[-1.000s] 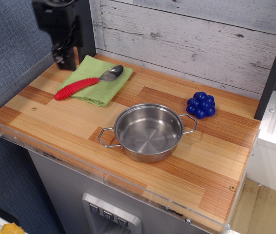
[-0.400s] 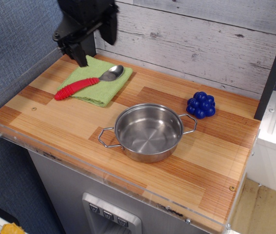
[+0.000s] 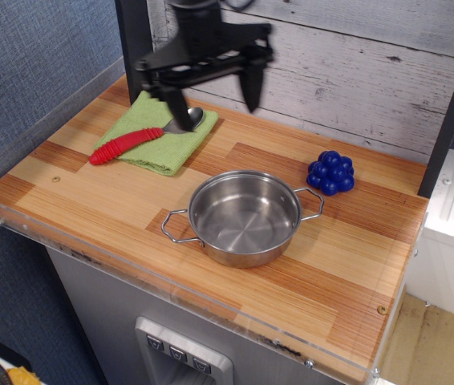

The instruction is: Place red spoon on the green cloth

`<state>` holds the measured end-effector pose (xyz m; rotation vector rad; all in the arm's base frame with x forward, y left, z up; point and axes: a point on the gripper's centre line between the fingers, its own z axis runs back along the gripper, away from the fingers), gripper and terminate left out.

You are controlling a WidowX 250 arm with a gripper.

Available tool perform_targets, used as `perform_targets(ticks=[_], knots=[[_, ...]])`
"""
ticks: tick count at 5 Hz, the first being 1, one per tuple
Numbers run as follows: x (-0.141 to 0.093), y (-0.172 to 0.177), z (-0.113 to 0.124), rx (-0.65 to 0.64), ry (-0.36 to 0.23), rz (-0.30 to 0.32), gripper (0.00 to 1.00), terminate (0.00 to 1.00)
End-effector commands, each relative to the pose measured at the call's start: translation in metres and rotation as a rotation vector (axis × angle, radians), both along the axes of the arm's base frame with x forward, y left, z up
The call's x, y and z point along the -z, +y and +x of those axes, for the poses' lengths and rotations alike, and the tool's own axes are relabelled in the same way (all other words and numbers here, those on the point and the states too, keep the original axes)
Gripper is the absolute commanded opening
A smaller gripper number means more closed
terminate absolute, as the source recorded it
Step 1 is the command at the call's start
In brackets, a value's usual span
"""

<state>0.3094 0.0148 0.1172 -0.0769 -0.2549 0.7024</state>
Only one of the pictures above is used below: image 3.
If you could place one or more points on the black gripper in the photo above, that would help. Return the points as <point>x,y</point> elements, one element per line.
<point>204,48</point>

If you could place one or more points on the red handled metal spoon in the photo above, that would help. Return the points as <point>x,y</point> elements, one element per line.
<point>126,142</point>

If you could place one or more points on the green folded cloth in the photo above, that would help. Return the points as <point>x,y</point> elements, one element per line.
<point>163,155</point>

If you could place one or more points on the stainless steel pot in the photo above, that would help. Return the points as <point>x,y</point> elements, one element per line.
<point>246,218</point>

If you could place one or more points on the blue bumpy ball toy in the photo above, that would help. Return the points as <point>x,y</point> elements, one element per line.
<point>331,173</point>

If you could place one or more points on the clear acrylic edge guard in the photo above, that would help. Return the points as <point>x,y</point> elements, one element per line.
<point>325,299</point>

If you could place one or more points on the grey toy cabinet front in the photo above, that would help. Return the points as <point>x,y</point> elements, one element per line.
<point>108,306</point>

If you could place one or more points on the silver dispenser button panel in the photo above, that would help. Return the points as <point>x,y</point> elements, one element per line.
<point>172,358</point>

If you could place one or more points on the white ridged counter unit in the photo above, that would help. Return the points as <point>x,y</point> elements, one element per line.
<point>430,273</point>

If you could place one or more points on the dark left frame post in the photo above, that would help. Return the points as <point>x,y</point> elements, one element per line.
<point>136,39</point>

